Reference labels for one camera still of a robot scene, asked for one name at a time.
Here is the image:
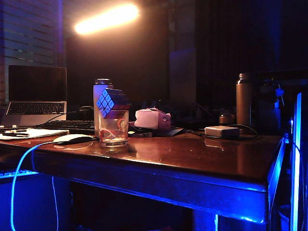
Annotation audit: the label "Rubik's cube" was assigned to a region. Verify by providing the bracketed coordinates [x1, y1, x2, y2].
[96, 88, 132, 119]

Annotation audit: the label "clear glass cup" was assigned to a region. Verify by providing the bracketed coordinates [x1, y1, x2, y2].
[98, 110, 129, 147]

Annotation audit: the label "pink and white pouch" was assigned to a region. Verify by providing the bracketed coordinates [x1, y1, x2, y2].
[134, 108, 172, 130]

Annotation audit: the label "pale grey insulated bottle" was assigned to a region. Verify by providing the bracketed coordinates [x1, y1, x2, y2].
[93, 78, 114, 138]

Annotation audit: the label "white power adapter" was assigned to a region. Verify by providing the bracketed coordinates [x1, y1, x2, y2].
[205, 126, 240, 140]

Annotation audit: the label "dark wooden table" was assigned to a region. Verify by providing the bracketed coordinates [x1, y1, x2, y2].
[0, 133, 287, 224]

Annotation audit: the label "small metal can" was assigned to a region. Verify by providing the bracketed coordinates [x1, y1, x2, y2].
[218, 114, 236, 125]

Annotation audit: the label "black computer keyboard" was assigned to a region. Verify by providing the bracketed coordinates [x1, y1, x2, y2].
[32, 119, 96, 135]

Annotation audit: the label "white computer mouse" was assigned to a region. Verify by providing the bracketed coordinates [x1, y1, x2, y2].
[53, 134, 94, 145]

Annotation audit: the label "brown metal bottle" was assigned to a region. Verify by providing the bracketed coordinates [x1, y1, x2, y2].
[236, 73, 253, 127]

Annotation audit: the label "white notepad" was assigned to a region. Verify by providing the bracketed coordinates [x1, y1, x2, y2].
[0, 128, 70, 141]

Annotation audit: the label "dark bottle with blue cap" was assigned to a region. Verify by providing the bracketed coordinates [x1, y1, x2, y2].
[258, 79, 285, 130]

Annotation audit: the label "silver laptop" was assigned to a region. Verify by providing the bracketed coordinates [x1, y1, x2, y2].
[1, 65, 68, 128]

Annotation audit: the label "black and silver pen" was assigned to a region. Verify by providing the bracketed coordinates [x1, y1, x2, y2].
[0, 132, 30, 138]

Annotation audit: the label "window blinds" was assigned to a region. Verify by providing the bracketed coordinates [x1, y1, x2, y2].
[0, 0, 64, 104]

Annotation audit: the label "monitor with blue-lit edge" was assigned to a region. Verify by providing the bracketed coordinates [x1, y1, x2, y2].
[290, 92, 308, 231]

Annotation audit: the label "blue-lit keyboard on shelf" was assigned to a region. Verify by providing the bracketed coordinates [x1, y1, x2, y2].
[0, 169, 39, 180]

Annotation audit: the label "round bin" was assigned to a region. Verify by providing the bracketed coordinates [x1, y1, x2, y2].
[278, 204, 291, 231]

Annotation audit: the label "light blue cable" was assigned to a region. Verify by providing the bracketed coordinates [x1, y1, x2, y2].
[10, 141, 61, 231]

